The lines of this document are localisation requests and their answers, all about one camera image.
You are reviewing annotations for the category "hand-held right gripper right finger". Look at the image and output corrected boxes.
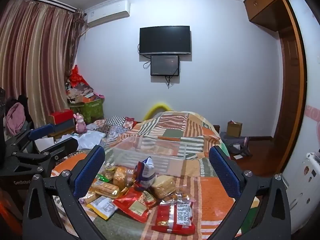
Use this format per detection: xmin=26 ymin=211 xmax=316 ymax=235
xmin=205 ymin=145 xmax=292 ymax=240

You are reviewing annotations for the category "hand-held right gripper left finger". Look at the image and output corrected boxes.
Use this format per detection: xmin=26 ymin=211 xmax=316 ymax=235
xmin=22 ymin=145 xmax=108 ymax=240

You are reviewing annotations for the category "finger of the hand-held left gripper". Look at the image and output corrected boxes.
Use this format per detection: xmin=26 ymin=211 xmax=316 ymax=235
xmin=11 ymin=137 xmax=79 ymax=178
xmin=5 ymin=124 xmax=55 ymax=153

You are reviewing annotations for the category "yellow snack packet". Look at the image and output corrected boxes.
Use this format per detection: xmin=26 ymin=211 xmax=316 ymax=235
xmin=86 ymin=195 xmax=119 ymax=221

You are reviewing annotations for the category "red gold snack packet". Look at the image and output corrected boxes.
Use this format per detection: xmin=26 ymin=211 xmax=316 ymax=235
xmin=113 ymin=188 xmax=157 ymax=223

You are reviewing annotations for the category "clear plastic container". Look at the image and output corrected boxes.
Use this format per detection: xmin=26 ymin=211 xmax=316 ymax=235
xmin=112 ymin=136 xmax=201 ymax=178

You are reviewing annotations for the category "green snack packet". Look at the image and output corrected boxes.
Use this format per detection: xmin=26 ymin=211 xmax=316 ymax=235
xmin=96 ymin=165 xmax=115 ymax=182

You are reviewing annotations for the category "dark flat box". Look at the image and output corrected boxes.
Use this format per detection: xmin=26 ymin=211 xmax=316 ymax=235
xmin=54 ymin=119 xmax=77 ymax=133

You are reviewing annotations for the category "long bread packet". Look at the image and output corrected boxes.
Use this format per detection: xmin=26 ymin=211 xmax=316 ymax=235
xmin=91 ymin=180 xmax=120 ymax=197

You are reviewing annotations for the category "red shoe box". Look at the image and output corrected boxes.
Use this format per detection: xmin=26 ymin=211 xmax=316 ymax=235
xmin=49 ymin=109 xmax=75 ymax=125

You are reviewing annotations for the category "white cloth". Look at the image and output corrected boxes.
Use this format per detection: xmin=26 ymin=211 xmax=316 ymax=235
xmin=60 ymin=131 xmax=106 ymax=151

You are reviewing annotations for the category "pink plush toy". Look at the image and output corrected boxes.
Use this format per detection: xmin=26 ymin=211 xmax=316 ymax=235
xmin=73 ymin=113 xmax=87 ymax=134

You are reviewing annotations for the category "small biscuit packet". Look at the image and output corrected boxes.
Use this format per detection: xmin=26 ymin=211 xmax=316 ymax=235
xmin=79 ymin=192 xmax=97 ymax=205

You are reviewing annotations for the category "pink garment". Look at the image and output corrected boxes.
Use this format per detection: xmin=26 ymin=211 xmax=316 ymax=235
xmin=5 ymin=102 xmax=26 ymax=136

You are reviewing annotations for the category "short bread packet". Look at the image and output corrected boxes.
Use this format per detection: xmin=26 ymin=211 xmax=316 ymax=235
xmin=113 ymin=166 xmax=128 ymax=188

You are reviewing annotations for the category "grey cloth heap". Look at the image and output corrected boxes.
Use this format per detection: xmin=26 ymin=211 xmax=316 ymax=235
xmin=220 ymin=132 xmax=251 ymax=156

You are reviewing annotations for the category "striped patchwork blanket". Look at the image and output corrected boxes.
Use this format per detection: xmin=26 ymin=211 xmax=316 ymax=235
xmin=50 ymin=110 xmax=258 ymax=240

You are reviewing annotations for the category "green storage box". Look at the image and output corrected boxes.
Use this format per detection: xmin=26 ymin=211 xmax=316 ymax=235
xmin=70 ymin=98 xmax=105 ymax=124

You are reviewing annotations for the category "clear crinkled snack packet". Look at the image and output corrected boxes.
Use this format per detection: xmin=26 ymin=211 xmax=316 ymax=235
xmin=172 ymin=192 xmax=196 ymax=204

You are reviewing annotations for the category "small cardboard box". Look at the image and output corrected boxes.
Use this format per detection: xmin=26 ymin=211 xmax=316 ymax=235
xmin=227 ymin=121 xmax=243 ymax=138

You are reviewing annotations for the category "floral patchwork quilt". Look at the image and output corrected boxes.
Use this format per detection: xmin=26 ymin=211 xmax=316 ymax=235
xmin=87 ymin=116 xmax=137 ymax=143

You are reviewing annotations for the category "pile of papers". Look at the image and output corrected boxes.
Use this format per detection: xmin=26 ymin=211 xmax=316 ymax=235
xmin=65 ymin=80 xmax=100 ymax=104

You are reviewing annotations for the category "blue white snack packet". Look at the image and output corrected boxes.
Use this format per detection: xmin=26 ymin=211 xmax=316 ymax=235
xmin=136 ymin=156 xmax=157 ymax=189

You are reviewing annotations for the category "square bread packet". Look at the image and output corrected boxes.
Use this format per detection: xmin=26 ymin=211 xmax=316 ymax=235
xmin=150 ymin=176 xmax=177 ymax=200

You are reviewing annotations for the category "red packet with white label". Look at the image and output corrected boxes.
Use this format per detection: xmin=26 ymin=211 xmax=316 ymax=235
xmin=151 ymin=199 xmax=196 ymax=236

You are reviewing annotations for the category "red bag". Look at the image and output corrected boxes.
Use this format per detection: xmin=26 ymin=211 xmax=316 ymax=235
xmin=69 ymin=65 xmax=90 ymax=87

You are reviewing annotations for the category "striped brown curtain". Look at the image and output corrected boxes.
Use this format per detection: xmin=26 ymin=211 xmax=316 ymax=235
xmin=0 ymin=0 xmax=85 ymax=140

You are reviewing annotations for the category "white sliding door with stickers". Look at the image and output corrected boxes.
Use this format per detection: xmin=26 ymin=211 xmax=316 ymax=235
xmin=282 ymin=0 xmax=320 ymax=233

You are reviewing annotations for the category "yellow hoop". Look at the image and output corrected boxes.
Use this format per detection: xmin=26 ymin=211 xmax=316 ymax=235
xmin=142 ymin=102 xmax=173 ymax=122

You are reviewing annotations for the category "wooden door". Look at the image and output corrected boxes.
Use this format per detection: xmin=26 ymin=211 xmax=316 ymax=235
xmin=272 ymin=0 xmax=308 ymax=173

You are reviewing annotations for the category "small black monitor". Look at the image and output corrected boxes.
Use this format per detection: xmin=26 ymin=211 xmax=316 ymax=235
xmin=150 ymin=54 xmax=180 ymax=76

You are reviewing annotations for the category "white air conditioner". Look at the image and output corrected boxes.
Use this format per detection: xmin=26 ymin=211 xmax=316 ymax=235
xmin=86 ymin=0 xmax=131 ymax=28

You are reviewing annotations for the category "wooden overhead cabinet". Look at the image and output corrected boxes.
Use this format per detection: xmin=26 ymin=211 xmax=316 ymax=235
xmin=244 ymin=0 xmax=296 ymax=32

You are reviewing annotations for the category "curtain rail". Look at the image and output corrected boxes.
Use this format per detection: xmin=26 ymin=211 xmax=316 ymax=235
xmin=12 ymin=0 xmax=78 ymax=12

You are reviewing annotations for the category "black wall television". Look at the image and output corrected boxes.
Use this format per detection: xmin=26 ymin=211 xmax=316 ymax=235
xmin=139 ymin=26 xmax=192 ymax=55

